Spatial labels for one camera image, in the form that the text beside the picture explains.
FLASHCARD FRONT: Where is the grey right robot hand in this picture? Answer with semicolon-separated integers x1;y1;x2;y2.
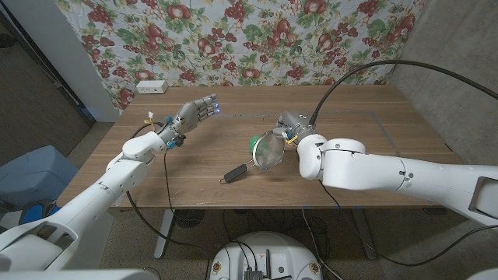
274;110;318;147

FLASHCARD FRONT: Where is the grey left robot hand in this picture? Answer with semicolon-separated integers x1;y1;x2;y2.
157;93;219;143

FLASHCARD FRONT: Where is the metal mesh sieve black handle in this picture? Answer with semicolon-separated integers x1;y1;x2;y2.
219;130;287;185

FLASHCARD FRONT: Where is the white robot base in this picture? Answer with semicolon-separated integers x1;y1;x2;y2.
209;232;324;280

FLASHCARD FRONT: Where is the white power strip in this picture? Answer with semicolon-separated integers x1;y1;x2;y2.
135;79;169;95

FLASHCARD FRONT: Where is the floral fruit print backdrop cloth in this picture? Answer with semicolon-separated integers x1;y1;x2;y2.
54;0;427;112

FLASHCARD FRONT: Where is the black round fan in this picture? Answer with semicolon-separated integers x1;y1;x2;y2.
174;208;206;229

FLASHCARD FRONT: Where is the white table leg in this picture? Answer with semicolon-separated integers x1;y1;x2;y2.
154;208;176;261

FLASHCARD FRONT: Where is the dark table leg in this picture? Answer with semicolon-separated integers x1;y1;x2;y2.
352;208;378;261

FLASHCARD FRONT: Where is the blue grey bin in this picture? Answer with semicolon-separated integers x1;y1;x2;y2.
0;145;80;213

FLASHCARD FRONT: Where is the blue padded black device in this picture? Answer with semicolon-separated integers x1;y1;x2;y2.
18;198;61;226

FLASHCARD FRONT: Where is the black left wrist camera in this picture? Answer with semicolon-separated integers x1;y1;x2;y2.
165;134;186;151

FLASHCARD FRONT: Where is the thin black left wrist cable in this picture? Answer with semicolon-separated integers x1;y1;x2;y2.
162;149;177;214

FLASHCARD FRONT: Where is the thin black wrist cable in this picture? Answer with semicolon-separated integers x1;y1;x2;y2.
318;180;498;268
162;149;177;214

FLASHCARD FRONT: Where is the black door frame rail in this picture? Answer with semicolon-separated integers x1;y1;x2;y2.
0;6;96;126

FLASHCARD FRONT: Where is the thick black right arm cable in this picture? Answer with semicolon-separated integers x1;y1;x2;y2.
309;59;498;125

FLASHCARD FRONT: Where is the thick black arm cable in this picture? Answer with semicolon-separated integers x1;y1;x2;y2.
309;59;498;125
124;122;211;260

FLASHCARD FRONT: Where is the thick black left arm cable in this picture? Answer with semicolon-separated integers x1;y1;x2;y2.
124;122;211;260

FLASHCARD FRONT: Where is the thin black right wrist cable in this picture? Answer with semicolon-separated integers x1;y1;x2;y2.
318;180;498;268

